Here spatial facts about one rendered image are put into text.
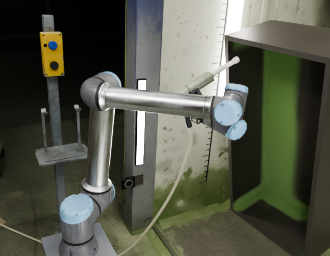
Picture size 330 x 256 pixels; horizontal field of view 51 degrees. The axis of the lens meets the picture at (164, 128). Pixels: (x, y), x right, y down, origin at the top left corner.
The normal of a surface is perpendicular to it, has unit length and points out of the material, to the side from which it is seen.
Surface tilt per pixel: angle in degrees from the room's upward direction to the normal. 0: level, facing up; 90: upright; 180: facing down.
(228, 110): 90
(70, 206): 5
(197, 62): 90
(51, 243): 0
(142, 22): 90
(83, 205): 5
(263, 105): 89
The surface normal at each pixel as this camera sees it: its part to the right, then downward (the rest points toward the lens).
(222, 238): 0.06, -0.92
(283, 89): -0.82, 0.36
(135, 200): 0.48, 0.37
